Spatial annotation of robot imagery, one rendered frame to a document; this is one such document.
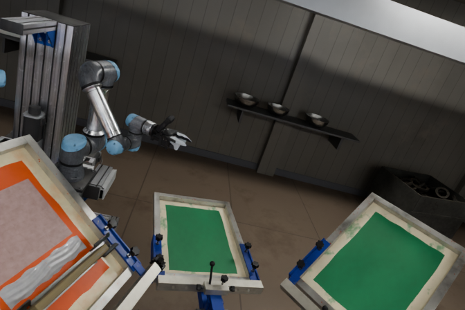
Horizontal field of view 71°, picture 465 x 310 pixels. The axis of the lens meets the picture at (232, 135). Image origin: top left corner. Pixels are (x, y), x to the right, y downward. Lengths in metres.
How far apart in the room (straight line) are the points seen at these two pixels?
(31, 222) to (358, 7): 3.24
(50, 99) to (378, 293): 2.01
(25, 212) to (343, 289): 1.55
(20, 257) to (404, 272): 1.80
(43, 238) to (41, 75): 0.88
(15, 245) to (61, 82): 0.88
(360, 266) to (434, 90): 4.64
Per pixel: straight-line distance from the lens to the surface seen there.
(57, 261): 1.53
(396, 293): 2.03
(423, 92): 6.24
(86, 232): 1.65
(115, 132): 1.70
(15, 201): 1.58
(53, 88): 2.01
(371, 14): 3.74
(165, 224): 2.25
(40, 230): 1.56
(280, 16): 5.14
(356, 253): 2.08
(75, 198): 1.65
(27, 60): 2.03
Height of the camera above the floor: 2.32
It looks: 20 degrees down
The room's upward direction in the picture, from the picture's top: 18 degrees clockwise
